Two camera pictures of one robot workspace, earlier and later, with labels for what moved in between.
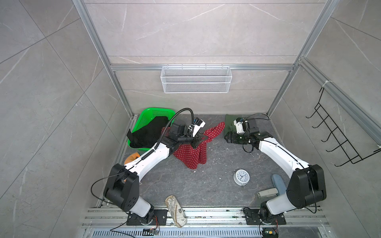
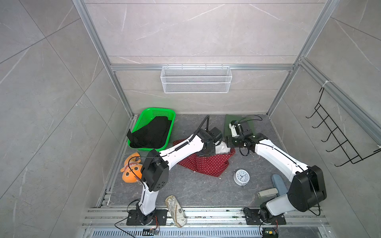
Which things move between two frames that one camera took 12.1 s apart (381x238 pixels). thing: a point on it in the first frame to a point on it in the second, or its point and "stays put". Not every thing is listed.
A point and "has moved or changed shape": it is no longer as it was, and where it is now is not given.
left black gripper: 197,138 to 212,153
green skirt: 229,124 stays put
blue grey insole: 279,183 stays put
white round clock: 241,177 stays put
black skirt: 148,134 stays put
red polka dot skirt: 191,156 has moved or changed shape
